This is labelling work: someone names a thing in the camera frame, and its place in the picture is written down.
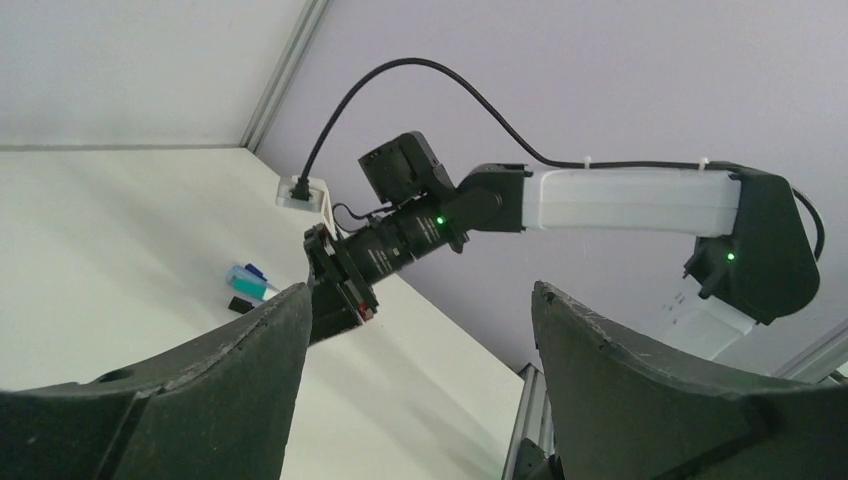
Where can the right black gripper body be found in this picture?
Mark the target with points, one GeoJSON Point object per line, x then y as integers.
{"type": "Point", "coordinates": [344, 271]}

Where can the white pen blue end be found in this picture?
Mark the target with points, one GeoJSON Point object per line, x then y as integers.
{"type": "Point", "coordinates": [255, 271]}

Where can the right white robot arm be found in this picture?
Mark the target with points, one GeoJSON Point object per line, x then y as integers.
{"type": "Point", "coordinates": [752, 260]}

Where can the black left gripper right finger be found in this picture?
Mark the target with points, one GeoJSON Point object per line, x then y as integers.
{"type": "Point", "coordinates": [627, 406]}

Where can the light blue correction tape pen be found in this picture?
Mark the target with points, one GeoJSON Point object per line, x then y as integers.
{"type": "Point", "coordinates": [238, 272]}

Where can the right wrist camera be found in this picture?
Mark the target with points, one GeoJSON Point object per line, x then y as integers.
{"type": "Point", "coordinates": [310, 195]}

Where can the white pen green end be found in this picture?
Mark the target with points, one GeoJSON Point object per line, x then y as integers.
{"type": "Point", "coordinates": [259, 292]}

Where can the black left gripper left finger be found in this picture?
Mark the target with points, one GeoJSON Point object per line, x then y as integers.
{"type": "Point", "coordinates": [219, 406]}

